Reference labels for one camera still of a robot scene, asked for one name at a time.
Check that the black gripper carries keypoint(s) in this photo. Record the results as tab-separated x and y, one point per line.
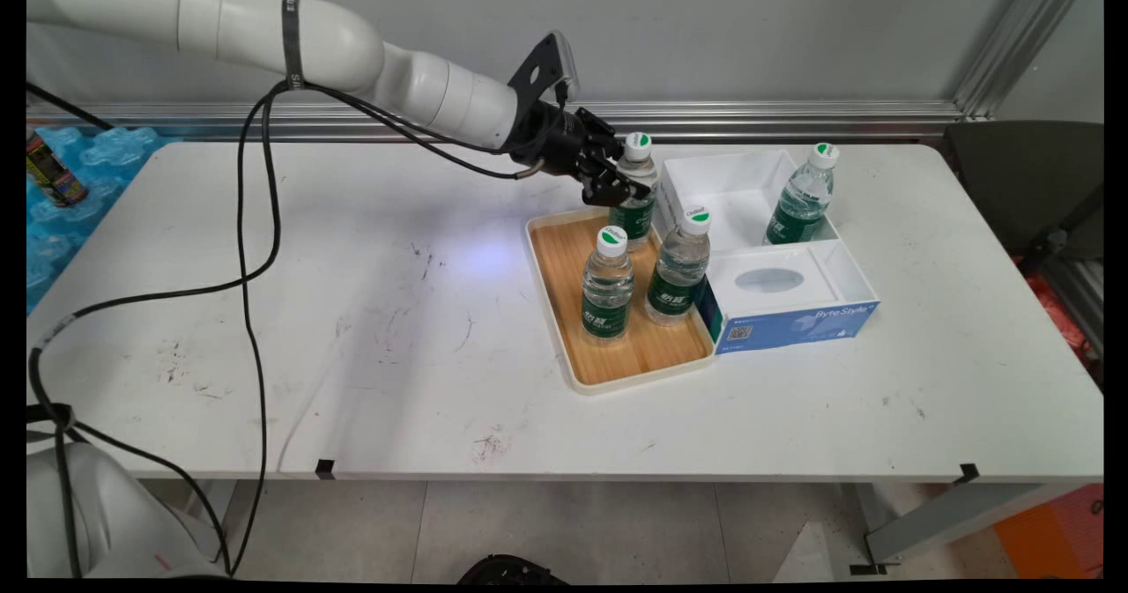
551	144

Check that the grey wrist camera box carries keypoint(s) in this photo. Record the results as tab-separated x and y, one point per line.
568	64

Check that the orange box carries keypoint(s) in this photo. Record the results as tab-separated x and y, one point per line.
1057	536

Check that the grey table leg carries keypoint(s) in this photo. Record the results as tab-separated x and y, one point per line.
943	518

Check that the wooden tray with cream rim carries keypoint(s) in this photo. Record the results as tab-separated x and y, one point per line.
634	359

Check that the printed drink can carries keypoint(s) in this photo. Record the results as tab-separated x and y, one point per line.
55	174

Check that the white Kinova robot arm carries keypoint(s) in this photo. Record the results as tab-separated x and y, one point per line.
335	42

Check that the long aluminium wall rail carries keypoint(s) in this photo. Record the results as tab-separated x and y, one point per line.
749	120

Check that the blue white tissue box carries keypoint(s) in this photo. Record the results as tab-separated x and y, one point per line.
793	324

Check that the blue bubble foam sheet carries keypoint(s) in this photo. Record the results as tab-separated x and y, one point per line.
79	223

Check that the water bottle green label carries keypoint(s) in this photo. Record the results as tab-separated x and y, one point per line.
677	276
606	302
800	205
640	218

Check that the black tape mark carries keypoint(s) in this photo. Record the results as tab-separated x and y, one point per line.
969	471
324	468

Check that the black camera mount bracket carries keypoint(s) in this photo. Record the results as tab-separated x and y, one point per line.
538	69

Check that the upright aluminium corner rail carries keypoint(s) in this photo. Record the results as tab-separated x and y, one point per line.
1013	47

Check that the red plastic bag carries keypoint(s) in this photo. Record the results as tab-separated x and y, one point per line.
1057	311

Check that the aluminium frame behind chair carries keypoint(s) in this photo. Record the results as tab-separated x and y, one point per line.
1079	298

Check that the white open box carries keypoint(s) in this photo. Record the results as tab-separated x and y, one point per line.
731	196

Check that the black object on floor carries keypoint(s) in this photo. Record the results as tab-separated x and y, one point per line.
511	571

